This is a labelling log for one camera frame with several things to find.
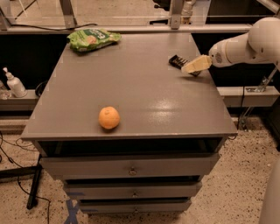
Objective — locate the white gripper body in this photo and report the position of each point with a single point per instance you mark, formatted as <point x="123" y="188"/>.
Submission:
<point x="217" y="56"/>

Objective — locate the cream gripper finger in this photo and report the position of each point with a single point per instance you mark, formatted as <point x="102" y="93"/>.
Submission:
<point x="198" y="64"/>

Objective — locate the black rxbar chocolate bar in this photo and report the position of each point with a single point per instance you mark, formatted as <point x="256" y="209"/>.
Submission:
<point x="179" y="62"/>

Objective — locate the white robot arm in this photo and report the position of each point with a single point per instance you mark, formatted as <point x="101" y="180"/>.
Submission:
<point x="260" y="45"/>

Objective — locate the top grey drawer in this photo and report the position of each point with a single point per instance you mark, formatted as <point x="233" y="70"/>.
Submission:
<point x="121" y="167"/>

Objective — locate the grey drawer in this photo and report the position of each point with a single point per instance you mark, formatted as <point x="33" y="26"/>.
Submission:
<point x="135" y="206"/>
<point x="132" y="190"/>
<point x="121" y="167"/>

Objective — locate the grey drawer cabinet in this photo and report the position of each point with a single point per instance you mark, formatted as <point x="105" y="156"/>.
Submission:
<point x="162" y="111"/>

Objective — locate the orange fruit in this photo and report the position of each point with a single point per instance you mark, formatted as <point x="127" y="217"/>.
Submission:
<point x="109" y="118"/>

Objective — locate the green snack bag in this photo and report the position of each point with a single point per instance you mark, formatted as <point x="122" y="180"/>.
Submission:
<point x="92" y="39"/>

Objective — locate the middle grey drawer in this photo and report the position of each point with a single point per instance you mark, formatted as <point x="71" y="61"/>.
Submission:
<point x="132" y="190"/>

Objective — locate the bottom grey drawer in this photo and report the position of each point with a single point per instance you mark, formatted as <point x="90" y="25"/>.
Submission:
<point x="135" y="206"/>

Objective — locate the white pump bottle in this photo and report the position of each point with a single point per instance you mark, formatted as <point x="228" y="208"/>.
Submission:
<point x="15" y="84"/>

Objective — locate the black metal floor stand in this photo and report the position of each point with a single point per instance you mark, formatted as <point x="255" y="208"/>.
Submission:
<point x="34" y="172"/>

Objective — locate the metal frame rail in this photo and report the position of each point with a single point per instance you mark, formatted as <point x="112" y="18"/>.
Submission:
<point x="191" y="28"/>

